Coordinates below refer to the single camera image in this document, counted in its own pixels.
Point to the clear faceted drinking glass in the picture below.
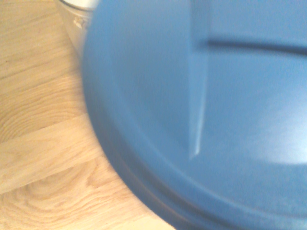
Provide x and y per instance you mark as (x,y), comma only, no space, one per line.
(78,26)

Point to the blue round plastic lid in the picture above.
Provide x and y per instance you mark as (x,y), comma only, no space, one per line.
(204,107)

